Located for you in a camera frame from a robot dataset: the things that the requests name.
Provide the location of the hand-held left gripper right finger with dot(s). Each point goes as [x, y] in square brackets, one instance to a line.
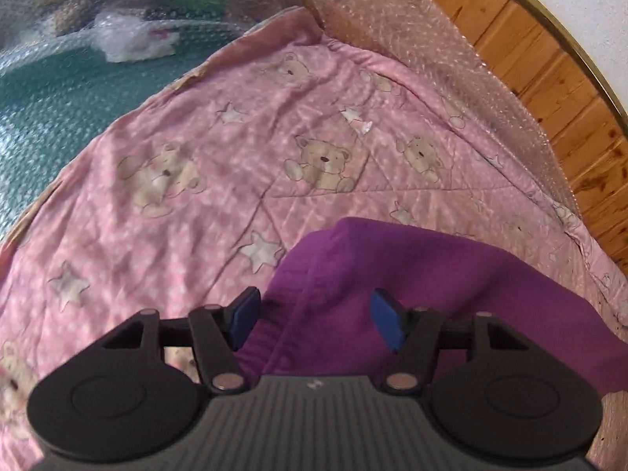
[387, 324]

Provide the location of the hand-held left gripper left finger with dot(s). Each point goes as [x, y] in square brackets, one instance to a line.
[245, 316]

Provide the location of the purple cloth garment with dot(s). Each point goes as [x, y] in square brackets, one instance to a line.
[392, 265]

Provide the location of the pink teddy bear blanket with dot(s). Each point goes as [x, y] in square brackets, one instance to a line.
[206, 216]

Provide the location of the teal bed cover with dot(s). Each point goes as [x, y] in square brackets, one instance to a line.
[59, 108]

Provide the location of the wooden plank panel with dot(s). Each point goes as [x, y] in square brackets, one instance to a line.
[554, 88]

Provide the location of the white plastic bag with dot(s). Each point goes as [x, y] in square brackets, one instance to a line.
[132, 41]

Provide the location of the clear bubble wrap sheet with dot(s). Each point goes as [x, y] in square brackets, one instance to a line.
[382, 14]

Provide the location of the brass trim strip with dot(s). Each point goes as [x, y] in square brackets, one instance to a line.
[564, 24]

